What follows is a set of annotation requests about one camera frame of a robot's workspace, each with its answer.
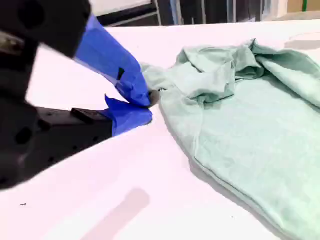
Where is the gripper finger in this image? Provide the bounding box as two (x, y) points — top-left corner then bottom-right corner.
(37, 93), (154, 171)
(0, 0), (161, 109)

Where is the pale green T-shirt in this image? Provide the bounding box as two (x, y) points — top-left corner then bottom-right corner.
(139, 38), (320, 240)

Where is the white board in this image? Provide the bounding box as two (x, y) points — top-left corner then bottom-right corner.
(89, 0), (156, 16)

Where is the wood-coloured panel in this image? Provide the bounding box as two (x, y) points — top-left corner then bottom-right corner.
(287, 0), (320, 12)

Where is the grey metal frame leg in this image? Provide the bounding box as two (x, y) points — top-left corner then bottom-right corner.
(151, 0), (164, 26)

